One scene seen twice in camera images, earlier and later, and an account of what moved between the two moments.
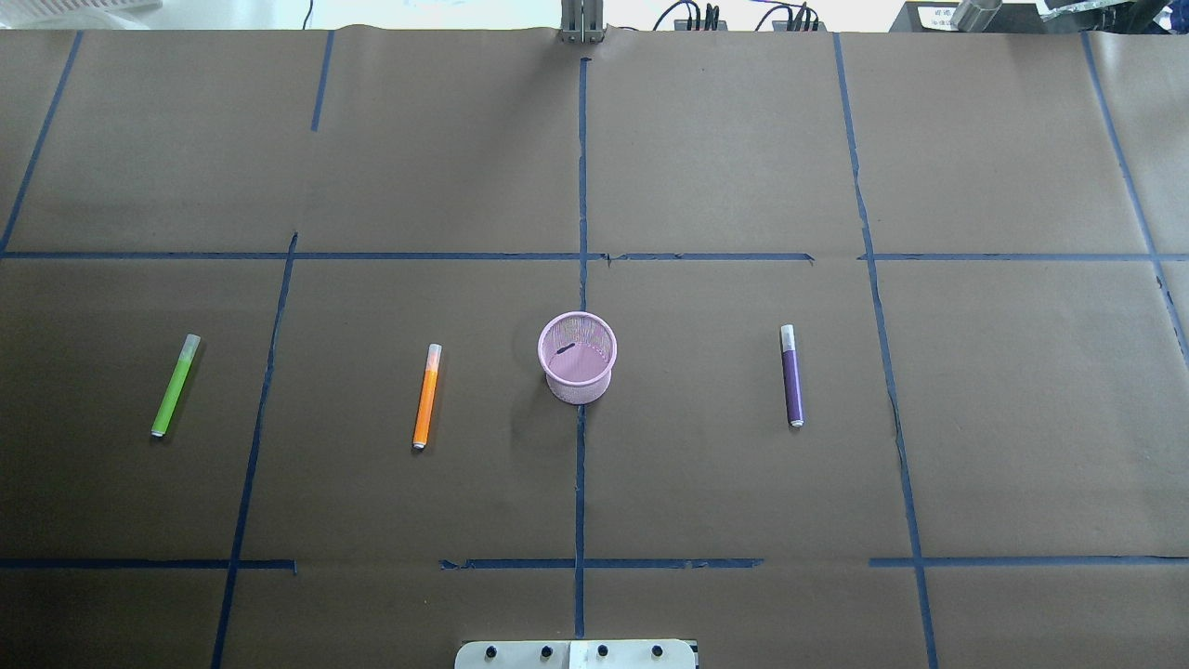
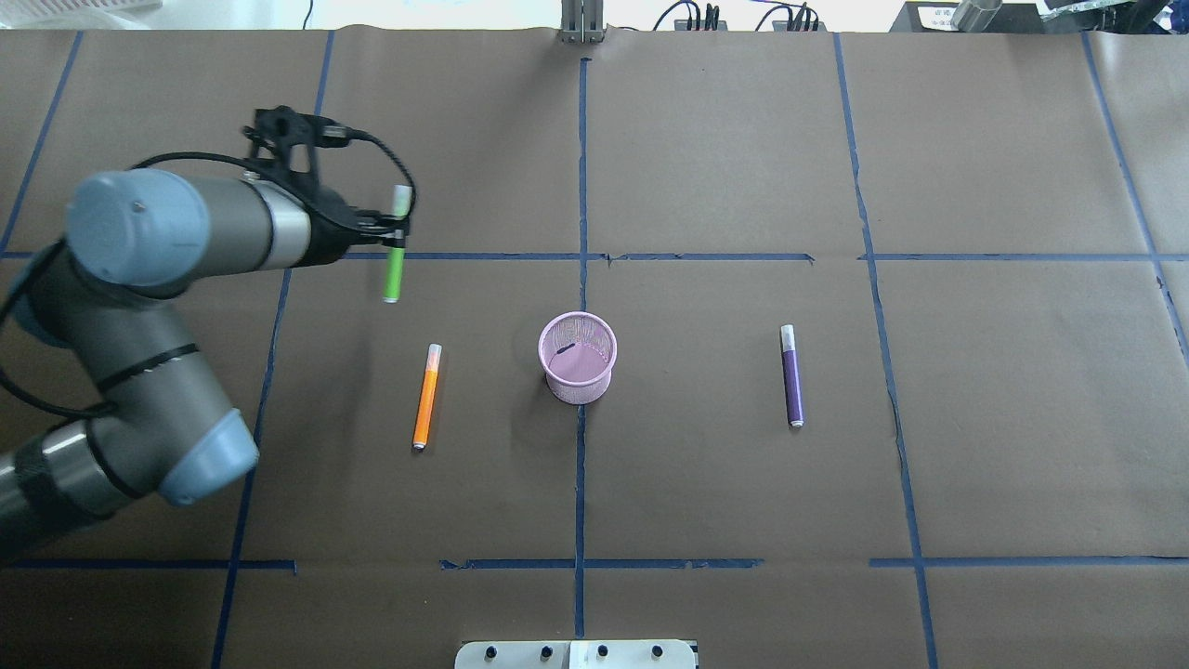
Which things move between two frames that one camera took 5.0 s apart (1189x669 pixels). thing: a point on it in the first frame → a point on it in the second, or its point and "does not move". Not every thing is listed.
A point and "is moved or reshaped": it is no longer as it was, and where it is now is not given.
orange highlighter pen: [434, 357] does not move
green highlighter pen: [189, 354] is moved or reshaped
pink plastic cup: [577, 353] does not move
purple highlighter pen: [791, 376] does not move
